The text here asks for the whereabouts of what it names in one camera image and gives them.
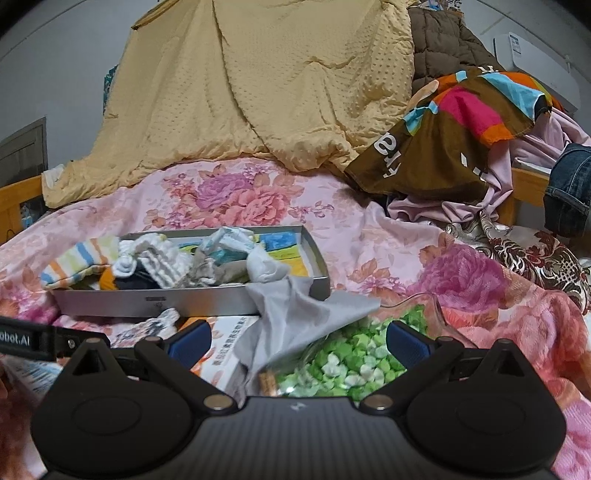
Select plain white sock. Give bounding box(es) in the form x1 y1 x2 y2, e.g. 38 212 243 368
245 247 291 284

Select grey metal tray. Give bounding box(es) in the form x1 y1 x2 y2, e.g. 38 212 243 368
48 225 331 318

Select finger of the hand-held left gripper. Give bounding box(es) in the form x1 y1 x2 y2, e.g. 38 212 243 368
48 325 112 360

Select colourful cartoon wall poster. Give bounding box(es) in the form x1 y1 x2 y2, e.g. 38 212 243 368
416 0 465 12

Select white air conditioner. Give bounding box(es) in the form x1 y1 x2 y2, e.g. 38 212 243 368
492 30 580 112

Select grey cloth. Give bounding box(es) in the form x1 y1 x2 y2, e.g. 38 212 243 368
233 276 383 402

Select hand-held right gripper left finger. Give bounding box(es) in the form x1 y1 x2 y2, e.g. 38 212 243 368
65 318 235 412

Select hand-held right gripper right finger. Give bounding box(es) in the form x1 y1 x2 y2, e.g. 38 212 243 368
360 319 533 412

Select pink floral bed sheet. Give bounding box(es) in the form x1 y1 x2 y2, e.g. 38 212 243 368
0 157 591 480

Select black white patterned sock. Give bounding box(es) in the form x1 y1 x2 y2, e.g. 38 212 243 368
111 308 182 347

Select navy white striped sock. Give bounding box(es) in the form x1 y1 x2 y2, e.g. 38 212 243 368
115 270 160 291

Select white box with orange print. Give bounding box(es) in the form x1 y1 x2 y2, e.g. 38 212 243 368
178 315 262 400

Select brown multicolour printed cloth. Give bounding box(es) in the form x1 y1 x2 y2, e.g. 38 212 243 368
344 67 555 201

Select teal patterned wall poster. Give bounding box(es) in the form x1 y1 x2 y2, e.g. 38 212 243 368
102 65 118 112

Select glass jar of green stars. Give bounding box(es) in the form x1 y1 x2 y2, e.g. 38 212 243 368
259 295 446 400

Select brown quilted jacket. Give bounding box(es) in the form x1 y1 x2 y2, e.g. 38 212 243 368
406 7 506 100

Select blue jeans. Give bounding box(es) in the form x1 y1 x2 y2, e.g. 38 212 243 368
542 143 591 238

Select colourful striped sock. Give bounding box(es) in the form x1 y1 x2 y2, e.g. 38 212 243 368
41 235 123 291

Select white knitted sock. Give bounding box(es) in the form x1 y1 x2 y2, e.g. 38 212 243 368
113 233 195 289

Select white blue printed diaper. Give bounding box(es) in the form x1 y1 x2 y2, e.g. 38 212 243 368
201 227 257 268

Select yellow dotted quilt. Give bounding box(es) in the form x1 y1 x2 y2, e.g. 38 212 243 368
44 0 416 208

